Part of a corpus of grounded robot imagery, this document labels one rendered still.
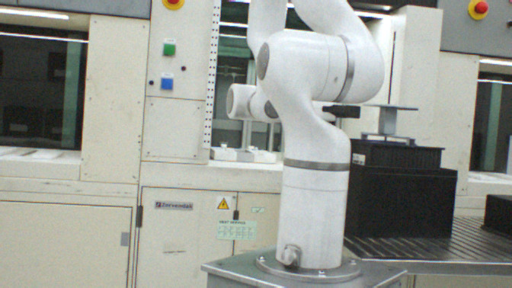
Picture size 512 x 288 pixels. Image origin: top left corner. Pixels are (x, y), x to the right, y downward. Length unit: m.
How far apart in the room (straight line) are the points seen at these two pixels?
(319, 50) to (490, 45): 1.09
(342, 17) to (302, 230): 0.39
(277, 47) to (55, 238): 1.01
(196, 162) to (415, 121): 0.68
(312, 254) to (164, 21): 0.94
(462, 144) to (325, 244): 1.02
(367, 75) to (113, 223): 0.97
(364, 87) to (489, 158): 1.57
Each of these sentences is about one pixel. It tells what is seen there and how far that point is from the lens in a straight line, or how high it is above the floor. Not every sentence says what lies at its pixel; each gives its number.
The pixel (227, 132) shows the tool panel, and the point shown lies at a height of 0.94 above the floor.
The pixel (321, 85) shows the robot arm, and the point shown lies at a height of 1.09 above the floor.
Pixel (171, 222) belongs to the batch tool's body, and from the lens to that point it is 1.71.
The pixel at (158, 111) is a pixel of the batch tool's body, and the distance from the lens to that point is 1.68.
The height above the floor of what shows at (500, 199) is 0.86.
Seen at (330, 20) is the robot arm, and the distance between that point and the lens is 1.07.
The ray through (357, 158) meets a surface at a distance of 1.44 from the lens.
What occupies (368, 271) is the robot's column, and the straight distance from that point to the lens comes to 1.08.
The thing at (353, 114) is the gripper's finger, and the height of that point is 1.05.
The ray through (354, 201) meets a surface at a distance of 1.38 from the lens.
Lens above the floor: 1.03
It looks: 3 degrees down
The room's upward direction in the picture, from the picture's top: 5 degrees clockwise
